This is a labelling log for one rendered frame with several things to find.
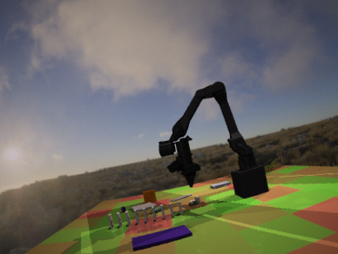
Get orange block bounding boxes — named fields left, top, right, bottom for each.
left=143, top=190, right=157, bottom=204

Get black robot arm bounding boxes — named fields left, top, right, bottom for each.
left=159, top=82, right=259, bottom=173

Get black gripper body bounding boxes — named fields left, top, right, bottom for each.
left=177, top=151, right=200, bottom=173

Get purple flat rectangular block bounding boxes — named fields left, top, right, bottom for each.
left=132, top=225, right=193, bottom=251

